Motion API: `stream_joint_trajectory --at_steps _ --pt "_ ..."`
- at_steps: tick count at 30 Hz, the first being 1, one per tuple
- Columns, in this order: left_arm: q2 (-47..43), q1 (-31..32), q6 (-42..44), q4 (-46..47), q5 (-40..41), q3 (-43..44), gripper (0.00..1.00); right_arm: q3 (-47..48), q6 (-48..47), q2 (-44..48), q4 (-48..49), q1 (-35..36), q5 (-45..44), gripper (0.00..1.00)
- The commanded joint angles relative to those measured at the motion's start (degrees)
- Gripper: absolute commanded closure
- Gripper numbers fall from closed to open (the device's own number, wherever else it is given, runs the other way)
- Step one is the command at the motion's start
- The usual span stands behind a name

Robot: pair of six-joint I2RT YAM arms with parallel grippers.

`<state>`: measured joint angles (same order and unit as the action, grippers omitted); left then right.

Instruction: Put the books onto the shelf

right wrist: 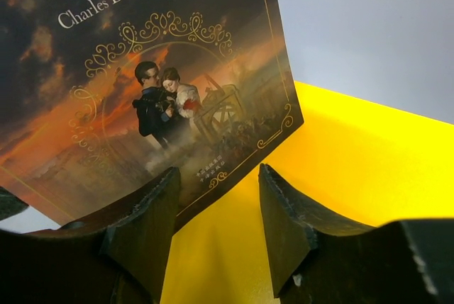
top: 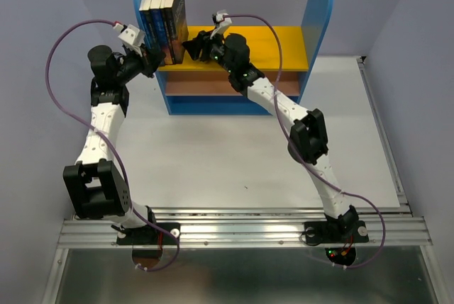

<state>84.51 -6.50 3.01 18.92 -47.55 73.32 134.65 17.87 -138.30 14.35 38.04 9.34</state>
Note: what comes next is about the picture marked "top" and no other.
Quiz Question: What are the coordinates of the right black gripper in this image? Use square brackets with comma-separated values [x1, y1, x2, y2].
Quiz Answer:
[179, 28, 233, 75]

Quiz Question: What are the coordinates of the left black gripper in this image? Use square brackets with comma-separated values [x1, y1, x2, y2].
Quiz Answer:
[113, 43, 165, 84]

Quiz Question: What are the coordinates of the A Tale of Two Cities book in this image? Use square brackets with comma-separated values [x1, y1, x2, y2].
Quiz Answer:
[172, 0, 189, 64]

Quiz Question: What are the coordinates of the Animal Farm book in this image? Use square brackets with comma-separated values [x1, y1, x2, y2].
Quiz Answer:
[139, 0, 159, 50]

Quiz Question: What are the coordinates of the Nineteen Eighty-Four book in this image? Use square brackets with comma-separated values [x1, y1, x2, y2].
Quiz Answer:
[148, 0, 167, 51]

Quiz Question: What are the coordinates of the Three Days to See book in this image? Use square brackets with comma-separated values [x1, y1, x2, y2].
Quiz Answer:
[161, 0, 177, 65]

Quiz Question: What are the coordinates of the Jane Eyre book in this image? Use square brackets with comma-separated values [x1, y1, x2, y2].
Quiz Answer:
[153, 0, 174, 65]

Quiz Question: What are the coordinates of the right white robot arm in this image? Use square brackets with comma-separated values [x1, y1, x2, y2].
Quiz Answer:
[183, 30, 369, 246]

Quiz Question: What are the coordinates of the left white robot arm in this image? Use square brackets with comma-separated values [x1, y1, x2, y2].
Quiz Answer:
[63, 45, 179, 245]

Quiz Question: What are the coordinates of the blue yellow wooden bookshelf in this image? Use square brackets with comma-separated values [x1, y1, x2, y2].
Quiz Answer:
[133, 0, 333, 116]

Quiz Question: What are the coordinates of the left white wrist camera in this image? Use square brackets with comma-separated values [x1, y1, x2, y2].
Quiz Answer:
[113, 22, 145, 57]

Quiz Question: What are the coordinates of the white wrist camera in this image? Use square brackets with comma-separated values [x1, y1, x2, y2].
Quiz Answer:
[210, 10, 232, 39]
[113, 22, 145, 57]

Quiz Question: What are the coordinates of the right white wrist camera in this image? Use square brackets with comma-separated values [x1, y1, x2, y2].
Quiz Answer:
[210, 10, 232, 39]

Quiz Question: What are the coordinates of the aluminium mounting rail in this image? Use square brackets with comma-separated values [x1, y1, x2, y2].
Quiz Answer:
[57, 205, 432, 249]

